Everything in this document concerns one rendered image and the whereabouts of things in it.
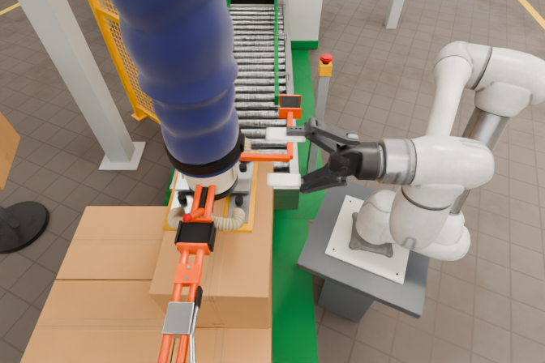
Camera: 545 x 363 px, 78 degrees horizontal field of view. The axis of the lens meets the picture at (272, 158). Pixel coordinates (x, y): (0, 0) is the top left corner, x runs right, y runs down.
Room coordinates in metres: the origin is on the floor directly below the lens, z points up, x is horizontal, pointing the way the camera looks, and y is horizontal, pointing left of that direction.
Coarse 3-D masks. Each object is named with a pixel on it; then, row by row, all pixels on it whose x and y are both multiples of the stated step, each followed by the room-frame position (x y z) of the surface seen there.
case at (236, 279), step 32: (256, 192) 0.79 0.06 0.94; (256, 224) 0.64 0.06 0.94; (160, 256) 0.51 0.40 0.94; (192, 256) 0.51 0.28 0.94; (224, 256) 0.51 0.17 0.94; (256, 256) 0.51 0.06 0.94; (160, 288) 0.40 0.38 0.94; (224, 288) 0.40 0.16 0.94; (256, 288) 0.40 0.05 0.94; (224, 320) 0.38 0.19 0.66; (256, 320) 0.37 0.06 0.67
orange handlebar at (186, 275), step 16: (288, 112) 0.94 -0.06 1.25; (288, 144) 0.77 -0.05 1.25; (240, 160) 0.72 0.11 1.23; (256, 160) 0.72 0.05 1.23; (272, 160) 0.72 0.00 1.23; (288, 160) 0.71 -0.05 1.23; (208, 192) 0.58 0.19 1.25; (192, 208) 0.52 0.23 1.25; (208, 208) 0.52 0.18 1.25; (176, 272) 0.33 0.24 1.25; (192, 272) 0.33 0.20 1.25; (176, 288) 0.29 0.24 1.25; (192, 288) 0.29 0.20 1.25; (160, 352) 0.15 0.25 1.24
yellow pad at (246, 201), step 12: (240, 168) 0.75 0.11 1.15; (252, 168) 0.77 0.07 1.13; (252, 180) 0.71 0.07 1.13; (252, 192) 0.66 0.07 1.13; (228, 204) 0.61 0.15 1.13; (240, 204) 0.60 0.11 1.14; (252, 204) 0.61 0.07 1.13; (228, 216) 0.56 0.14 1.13; (252, 216) 0.57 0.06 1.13; (240, 228) 0.52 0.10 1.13; (252, 228) 0.53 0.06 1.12
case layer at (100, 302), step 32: (96, 224) 0.86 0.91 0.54; (128, 224) 0.86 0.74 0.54; (160, 224) 0.86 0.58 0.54; (96, 256) 0.69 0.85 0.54; (128, 256) 0.69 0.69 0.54; (64, 288) 0.54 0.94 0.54; (96, 288) 0.54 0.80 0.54; (128, 288) 0.54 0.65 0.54; (64, 320) 0.41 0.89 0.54; (96, 320) 0.41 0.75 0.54; (128, 320) 0.41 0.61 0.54; (160, 320) 0.41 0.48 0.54; (32, 352) 0.28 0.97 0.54; (64, 352) 0.28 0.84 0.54; (96, 352) 0.28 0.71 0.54; (128, 352) 0.28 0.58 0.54; (224, 352) 0.28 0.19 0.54; (256, 352) 0.28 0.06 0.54
